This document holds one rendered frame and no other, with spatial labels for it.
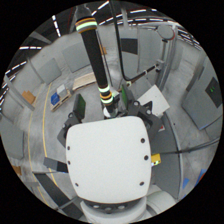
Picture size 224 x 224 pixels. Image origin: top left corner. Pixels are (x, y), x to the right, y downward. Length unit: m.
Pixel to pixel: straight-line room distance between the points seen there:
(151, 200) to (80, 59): 5.93
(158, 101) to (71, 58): 5.59
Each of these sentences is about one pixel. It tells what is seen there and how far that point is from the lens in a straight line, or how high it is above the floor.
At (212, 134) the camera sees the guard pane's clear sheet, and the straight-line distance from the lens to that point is 0.76.
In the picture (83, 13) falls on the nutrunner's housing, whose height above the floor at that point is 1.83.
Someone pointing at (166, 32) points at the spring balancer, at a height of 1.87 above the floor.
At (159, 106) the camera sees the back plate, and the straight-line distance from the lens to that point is 0.63.
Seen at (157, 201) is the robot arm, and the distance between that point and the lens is 0.17.
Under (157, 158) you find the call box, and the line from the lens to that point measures 0.77.
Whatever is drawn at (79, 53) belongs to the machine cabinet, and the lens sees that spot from 5.78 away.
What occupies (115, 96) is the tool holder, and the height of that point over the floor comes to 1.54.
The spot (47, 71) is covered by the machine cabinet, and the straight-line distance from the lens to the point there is 7.59.
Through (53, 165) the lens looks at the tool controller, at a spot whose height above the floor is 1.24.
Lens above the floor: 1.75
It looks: 58 degrees down
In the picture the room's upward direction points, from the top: 16 degrees counter-clockwise
